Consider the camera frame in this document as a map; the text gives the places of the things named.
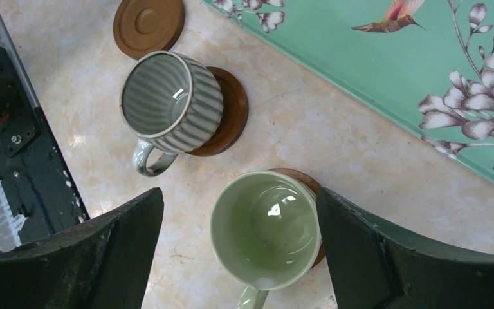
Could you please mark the ribbed grey mug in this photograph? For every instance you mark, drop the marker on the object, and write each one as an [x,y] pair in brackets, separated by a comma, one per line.
[173,104]

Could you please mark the light green mug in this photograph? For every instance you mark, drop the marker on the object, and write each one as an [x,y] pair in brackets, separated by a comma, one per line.
[264,231]

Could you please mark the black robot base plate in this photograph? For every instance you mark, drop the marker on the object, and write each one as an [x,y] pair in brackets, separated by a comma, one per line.
[40,192]

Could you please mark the dark brown wooden coaster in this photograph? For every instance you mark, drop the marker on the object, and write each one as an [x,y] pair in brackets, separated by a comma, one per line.
[315,187]
[144,26]
[235,115]

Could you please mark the green floral serving tray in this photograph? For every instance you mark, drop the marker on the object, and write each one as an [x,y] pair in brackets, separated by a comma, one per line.
[426,65]

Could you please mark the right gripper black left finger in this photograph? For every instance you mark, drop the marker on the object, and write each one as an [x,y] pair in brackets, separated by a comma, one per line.
[103,262]

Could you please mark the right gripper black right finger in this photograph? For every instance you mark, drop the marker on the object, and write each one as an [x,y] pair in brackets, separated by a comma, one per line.
[374,263]

